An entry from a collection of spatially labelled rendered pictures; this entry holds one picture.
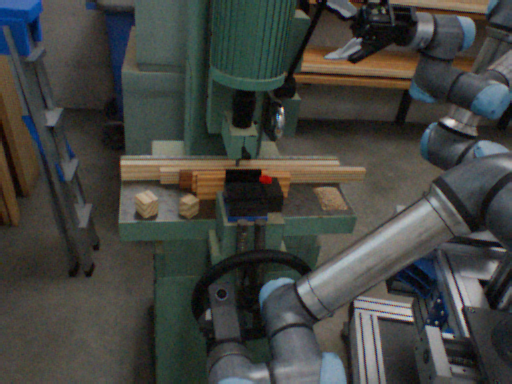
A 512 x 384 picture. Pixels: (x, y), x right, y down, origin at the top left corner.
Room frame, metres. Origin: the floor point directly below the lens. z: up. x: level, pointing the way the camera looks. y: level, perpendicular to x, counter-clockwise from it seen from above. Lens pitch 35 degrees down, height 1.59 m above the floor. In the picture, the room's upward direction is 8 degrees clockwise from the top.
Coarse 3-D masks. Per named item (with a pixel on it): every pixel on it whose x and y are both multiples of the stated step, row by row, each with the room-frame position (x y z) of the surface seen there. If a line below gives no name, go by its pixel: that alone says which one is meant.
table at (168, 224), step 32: (128, 192) 0.93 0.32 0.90; (160, 192) 0.95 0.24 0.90; (192, 192) 0.97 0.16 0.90; (288, 192) 1.03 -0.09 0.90; (128, 224) 0.81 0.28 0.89; (160, 224) 0.83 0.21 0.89; (192, 224) 0.85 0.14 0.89; (288, 224) 0.92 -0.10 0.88; (320, 224) 0.94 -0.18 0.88; (352, 224) 0.96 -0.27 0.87; (224, 256) 0.78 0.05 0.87
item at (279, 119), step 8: (272, 104) 1.20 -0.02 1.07; (280, 104) 1.19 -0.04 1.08; (272, 112) 1.20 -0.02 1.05; (280, 112) 1.16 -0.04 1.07; (272, 120) 1.19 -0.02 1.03; (280, 120) 1.15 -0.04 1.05; (272, 128) 1.18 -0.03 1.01; (280, 128) 1.15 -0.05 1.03; (272, 136) 1.16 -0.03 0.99; (280, 136) 1.15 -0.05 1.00
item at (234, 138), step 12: (228, 120) 1.06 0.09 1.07; (228, 132) 1.02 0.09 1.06; (240, 132) 1.01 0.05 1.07; (252, 132) 1.02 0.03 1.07; (228, 144) 1.00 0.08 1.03; (240, 144) 0.99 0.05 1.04; (252, 144) 1.00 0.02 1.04; (228, 156) 0.99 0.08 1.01; (240, 156) 1.00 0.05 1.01; (252, 156) 1.00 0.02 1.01
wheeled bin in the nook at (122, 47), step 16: (96, 0) 2.61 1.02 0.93; (112, 0) 2.58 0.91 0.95; (128, 0) 2.61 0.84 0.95; (112, 16) 2.57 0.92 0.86; (128, 16) 2.59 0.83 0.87; (112, 32) 2.58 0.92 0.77; (128, 32) 2.60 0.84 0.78; (112, 48) 2.58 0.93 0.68; (112, 64) 2.59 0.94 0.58; (112, 96) 2.97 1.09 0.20; (112, 112) 2.95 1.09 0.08; (112, 128) 2.58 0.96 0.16; (112, 144) 2.57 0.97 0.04
